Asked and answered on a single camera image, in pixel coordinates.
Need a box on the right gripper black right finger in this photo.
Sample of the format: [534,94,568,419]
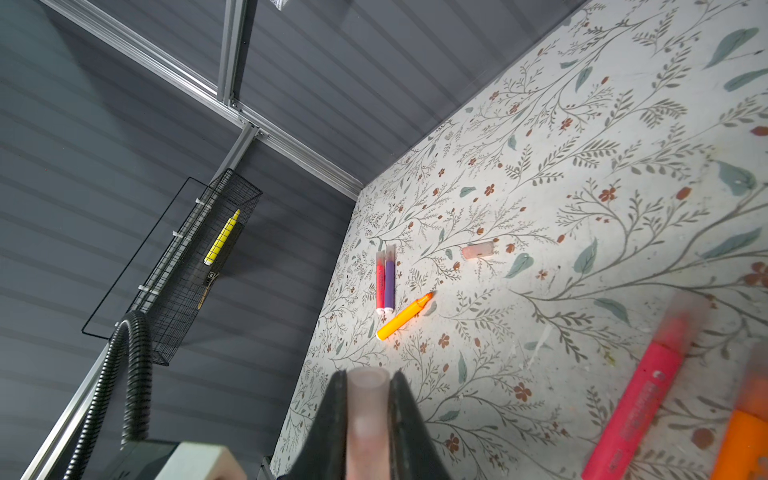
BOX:
[387,370,450,480]

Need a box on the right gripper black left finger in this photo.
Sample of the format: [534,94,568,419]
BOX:
[279,371,348,480]

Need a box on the orange marker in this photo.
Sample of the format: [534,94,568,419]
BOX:
[710,410,767,480]
[376,292,435,341]

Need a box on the purple marker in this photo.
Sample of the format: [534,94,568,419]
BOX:
[384,245,396,314]

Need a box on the pink marker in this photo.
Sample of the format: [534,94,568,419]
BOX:
[581,342,684,480]
[375,251,386,315]

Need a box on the yellow marker in basket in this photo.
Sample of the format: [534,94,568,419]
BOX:
[203,210,240,266]

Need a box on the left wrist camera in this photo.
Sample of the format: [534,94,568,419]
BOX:
[100,440,247,480]

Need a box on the left black corrugated cable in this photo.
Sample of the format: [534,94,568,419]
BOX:
[62,310,154,480]

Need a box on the black wire mesh basket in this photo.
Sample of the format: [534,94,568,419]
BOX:
[81,169,263,366]

